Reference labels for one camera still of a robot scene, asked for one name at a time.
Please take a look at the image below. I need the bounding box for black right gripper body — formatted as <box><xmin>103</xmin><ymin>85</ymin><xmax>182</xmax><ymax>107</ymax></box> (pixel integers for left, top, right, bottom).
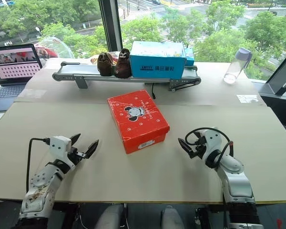
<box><xmin>189</xmin><ymin>142</ymin><xmax>206</xmax><ymax>160</ymax></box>

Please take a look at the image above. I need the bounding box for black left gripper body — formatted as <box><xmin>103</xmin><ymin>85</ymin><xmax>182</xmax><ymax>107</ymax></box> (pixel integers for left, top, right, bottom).
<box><xmin>66</xmin><ymin>146</ymin><xmax>89</xmax><ymax>166</ymax></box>

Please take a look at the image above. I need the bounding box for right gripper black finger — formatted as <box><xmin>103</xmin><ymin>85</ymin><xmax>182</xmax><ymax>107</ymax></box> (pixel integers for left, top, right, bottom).
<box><xmin>177</xmin><ymin>137</ymin><xmax>195</xmax><ymax>157</ymax></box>

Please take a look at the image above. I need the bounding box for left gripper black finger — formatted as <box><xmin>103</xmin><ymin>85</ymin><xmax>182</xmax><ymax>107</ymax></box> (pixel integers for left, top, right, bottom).
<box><xmin>70</xmin><ymin>133</ymin><xmax>82</xmax><ymax>146</ymax></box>
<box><xmin>85</xmin><ymin>139</ymin><xmax>100</xmax><ymax>159</ymax></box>

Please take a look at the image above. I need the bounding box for red shoe box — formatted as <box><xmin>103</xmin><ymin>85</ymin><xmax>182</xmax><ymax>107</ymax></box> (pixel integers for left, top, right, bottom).
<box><xmin>107</xmin><ymin>89</ymin><xmax>171</xmax><ymax>155</ymax></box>

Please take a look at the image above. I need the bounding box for blue cardboard box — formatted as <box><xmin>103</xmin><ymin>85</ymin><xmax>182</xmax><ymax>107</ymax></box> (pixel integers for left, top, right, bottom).
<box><xmin>129</xmin><ymin>41</ymin><xmax>187</xmax><ymax>79</ymax></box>

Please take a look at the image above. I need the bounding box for grey conveyor belt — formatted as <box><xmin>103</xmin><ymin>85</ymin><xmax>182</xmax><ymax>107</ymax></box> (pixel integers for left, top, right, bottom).
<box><xmin>51</xmin><ymin>61</ymin><xmax>202</xmax><ymax>93</ymax></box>

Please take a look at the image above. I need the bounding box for grey rounded shape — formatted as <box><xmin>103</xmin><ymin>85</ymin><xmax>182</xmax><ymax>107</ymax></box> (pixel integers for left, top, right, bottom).
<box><xmin>102</xmin><ymin>203</ymin><xmax>125</xmax><ymax>229</ymax></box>
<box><xmin>160</xmin><ymin>205</ymin><xmax>185</xmax><ymax>229</ymax></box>

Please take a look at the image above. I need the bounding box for clear tape patch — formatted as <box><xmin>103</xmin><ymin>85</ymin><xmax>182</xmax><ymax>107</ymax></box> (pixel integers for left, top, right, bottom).
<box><xmin>236</xmin><ymin>94</ymin><xmax>261</xmax><ymax>104</ymax></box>

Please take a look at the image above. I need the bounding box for brown suede shoe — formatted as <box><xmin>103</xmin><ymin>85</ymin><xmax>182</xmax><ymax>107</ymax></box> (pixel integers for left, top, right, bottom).
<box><xmin>96</xmin><ymin>52</ymin><xmax>114</xmax><ymax>77</ymax></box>
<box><xmin>113</xmin><ymin>48</ymin><xmax>132</xmax><ymax>79</ymax></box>

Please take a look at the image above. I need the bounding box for colourful printed packet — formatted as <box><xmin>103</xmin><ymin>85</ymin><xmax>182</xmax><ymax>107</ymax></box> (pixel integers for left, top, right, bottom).
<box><xmin>90</xmin><ymin>52</ymin><xmax>121</xmax><ymax>65</ymax></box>

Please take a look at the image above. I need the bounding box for small light blue box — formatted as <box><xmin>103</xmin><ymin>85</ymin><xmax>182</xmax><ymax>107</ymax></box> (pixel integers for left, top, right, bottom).
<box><xmin>184</xmin><ymin>47</ymin><xmax>195</xmax><ymax>67</ymax></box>

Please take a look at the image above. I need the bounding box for black side desk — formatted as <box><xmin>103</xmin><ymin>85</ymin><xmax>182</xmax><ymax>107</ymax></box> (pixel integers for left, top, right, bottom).
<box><xmin>258</xmin><ymin>83</ymin><xmax>286</xmax><ymax>127</ymax></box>

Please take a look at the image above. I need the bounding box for clear bottle with purple lid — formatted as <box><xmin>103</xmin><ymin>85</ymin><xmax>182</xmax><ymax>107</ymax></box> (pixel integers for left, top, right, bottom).
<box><xmin>223</xmin><ymin>47</ymin><xmax>254</xmax><ymax>85</ymax></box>

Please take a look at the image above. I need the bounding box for open laptop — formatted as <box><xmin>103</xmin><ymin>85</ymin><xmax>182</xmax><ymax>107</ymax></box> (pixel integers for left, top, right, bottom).
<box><xmin>0</xmin><ymin>43</ymin><xmax>43</xmax><ymax>113</ymax></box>

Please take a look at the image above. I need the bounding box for clear plastic bag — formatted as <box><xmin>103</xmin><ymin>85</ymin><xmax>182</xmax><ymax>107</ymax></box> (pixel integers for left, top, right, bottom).
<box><xmin>34</xmin><ymin>36</ymin><xmax>75</xmax><ymax>60</ymax></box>

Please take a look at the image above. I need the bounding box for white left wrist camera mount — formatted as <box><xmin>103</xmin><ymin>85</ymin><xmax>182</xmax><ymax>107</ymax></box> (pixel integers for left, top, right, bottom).
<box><xmin>49</xmin><ymin>135</ymin><xmax>72</xmax><ymax>165</ymax></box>

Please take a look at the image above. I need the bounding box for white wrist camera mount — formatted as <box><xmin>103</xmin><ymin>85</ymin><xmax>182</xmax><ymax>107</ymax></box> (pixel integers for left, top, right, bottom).
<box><xmin>49</xmin><ymin>135</ymin><xmax>72</xmax><ymax>165</ymax></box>
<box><xmin>200</xmin><ymin>128</ymin><xmax>224</xmax><ymax>163</ymax></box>

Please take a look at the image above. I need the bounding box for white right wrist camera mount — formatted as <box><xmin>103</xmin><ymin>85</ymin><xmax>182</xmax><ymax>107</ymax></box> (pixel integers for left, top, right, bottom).
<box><xmin>200</xmin><ymin>128</ymin><xmax>224</xmax><ymax>163</ymax></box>

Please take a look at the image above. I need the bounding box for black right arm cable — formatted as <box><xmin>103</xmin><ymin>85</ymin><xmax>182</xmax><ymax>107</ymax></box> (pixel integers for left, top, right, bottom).
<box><xmin>184</xmin><ymin>127</ymin><xmax>235</xmax><ymax>168</ymax></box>

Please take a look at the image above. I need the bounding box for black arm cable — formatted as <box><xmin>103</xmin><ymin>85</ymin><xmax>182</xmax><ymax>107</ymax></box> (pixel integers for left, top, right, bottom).
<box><xmin>184</xmin><ymin>127</ymin><xmax>235</xmax><ymax>168</ymax></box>
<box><xmin>26</xmin><ymin>137</ymin><xmax>51</xmax><ymax>193</ymax></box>

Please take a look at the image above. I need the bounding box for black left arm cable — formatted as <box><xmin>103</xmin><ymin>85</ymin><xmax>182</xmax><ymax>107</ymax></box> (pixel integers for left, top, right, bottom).
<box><xmin>26</xmin><ymin>137</ymin><xmax>51</xmax><ymax>193</ymax></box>

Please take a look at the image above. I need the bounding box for black window frame post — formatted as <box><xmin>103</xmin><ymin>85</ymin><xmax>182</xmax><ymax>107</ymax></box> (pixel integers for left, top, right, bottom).
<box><xmin>98</xmin><ymin>0</ymin><xmax>123</xmax><ymax>52</ymax></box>

